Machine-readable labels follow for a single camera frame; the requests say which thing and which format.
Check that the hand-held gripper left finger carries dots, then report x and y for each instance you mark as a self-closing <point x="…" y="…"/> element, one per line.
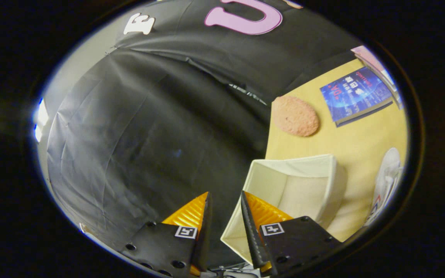
<point x="207" y="231"/>

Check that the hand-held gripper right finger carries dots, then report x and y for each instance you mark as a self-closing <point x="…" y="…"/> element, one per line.
<point x="251" y="239"/>

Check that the beige fabric storage box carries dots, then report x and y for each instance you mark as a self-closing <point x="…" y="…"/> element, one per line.
<point x="303" y="185"/>

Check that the white shoe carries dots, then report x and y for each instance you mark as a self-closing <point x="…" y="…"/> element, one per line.
<point x="388" y="170"/>

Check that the black backdrop cloth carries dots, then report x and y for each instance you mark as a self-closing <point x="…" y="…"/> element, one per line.
<point x="149" y="135"/>

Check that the orange fuzzy round plush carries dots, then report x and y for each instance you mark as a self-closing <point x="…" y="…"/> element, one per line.
<point x="294" y="116"/>

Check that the grey blue cover book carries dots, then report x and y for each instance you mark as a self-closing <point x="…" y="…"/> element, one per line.
<point x="398" y="101"/>

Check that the white cover book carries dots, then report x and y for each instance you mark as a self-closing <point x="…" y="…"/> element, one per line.
<point x="390" y="83"/>

